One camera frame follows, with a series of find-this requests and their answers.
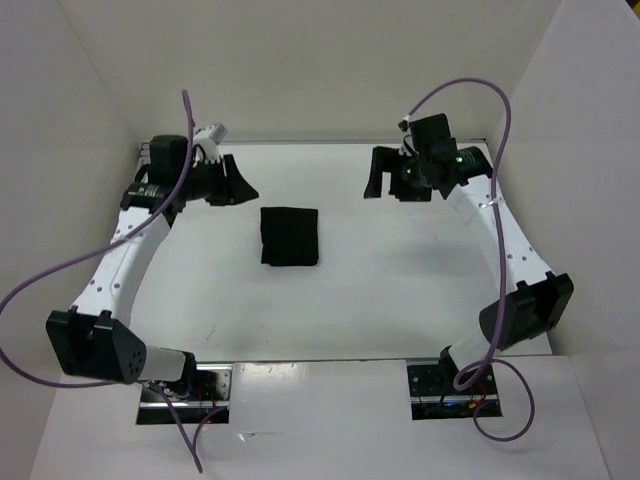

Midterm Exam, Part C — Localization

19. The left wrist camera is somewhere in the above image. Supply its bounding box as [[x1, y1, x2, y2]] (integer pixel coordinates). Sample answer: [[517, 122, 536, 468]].
[[148, 122, 229, 184]]

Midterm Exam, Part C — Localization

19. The metal base plate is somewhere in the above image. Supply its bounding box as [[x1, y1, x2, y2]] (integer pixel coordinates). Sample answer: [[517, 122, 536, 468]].
[[136, 363, 234, 426], [406, 359, 503, 421]]

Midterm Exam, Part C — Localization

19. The black skirt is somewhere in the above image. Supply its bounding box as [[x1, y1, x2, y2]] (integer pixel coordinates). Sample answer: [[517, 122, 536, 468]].
[[260, 207, 319, 267]]

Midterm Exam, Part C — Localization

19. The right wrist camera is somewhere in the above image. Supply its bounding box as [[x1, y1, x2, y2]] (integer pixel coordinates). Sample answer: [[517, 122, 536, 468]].
[[400, 113, 457, 157]]

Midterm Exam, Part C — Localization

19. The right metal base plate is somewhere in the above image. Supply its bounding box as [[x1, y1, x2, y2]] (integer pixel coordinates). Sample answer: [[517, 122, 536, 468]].
[[406, 359, 503, 421]]

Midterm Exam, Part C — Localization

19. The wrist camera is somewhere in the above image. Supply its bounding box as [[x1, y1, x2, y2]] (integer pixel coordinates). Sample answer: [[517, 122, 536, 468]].
[[148, 122, 229, 184], [400, 113, 457, 157]]

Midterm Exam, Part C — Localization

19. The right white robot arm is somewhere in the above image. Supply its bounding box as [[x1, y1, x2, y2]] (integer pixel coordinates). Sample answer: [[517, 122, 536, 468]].
[[363, 139, 574, 393]]

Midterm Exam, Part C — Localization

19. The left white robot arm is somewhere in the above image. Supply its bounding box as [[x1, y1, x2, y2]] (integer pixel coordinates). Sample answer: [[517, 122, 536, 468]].
[[46, 154, 259, 400]]

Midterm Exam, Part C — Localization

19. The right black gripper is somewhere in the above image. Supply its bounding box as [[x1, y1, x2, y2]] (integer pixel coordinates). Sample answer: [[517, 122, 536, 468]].
[[362, 145, 430, 202]]

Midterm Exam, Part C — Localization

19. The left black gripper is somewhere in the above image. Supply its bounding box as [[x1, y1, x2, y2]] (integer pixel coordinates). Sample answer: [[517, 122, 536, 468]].
[[178, 154, 259, 207]]

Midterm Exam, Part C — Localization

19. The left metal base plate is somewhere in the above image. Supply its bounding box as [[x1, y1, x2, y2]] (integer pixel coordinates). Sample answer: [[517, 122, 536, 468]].
[[136, 363, 234, 426]]

